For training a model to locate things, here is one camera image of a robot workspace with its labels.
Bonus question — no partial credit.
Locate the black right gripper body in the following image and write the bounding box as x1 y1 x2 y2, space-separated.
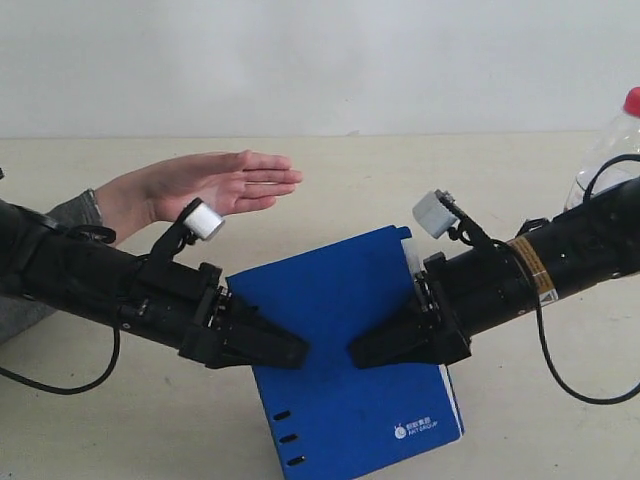
414 253 471 366

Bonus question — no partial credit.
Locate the clear plastic water bottle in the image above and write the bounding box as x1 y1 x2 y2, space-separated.
563 86 640 216

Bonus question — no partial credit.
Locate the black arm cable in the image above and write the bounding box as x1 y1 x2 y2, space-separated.
534 153 640 404
0 224 151 396

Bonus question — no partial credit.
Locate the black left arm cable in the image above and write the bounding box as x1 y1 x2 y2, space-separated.
0 224 151 396

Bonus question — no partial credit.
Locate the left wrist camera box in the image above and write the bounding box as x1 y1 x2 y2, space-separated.
149 197 226 271

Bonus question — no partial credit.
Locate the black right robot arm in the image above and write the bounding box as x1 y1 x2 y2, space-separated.
348 179 639 369

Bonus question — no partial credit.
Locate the person's open hand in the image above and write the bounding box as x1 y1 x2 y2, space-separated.
95 150 303 243

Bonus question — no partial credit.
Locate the blue ring binder notebook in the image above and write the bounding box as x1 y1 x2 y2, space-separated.
227 225 464 480

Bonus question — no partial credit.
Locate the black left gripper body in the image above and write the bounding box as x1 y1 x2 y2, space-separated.
178 263 233 369

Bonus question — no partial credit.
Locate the grey sleeved person forearm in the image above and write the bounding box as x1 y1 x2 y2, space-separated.
0 187 105 346

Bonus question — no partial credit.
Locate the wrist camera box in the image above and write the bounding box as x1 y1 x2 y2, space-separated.
149 197 226 271
410 188 496 251

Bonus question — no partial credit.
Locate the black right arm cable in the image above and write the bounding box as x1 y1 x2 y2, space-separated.
534 153 640 404

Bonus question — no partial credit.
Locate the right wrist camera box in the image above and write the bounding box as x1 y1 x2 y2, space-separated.
410 188 496 251

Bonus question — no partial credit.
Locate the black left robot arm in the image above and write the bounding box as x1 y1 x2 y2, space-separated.
1 198 309 369

